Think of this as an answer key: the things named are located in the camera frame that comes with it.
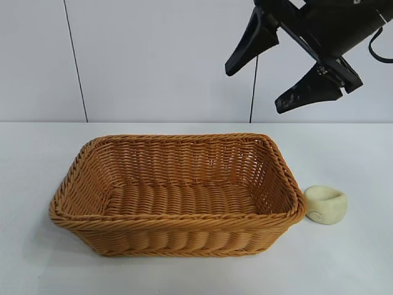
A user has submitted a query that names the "brown woven wicker basket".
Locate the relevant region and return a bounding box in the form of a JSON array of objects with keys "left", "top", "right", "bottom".
[{"left": 48, "top": 132, "right": 308, "bottom": 258}]

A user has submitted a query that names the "pale yellow egg yolk pastry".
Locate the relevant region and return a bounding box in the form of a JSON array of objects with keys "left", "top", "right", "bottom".
[{"left": 303, "top": 185, "right": 348, "bottom": 226}]

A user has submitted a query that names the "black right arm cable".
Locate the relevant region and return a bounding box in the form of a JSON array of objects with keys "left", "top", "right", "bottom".
[{"left": 368, "top": 27, "right": 393, "bottom": 64}]

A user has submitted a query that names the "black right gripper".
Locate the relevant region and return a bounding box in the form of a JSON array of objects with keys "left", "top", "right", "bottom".
[{"left": 224, "top": 0, "right": 387, "bottom": 115}]

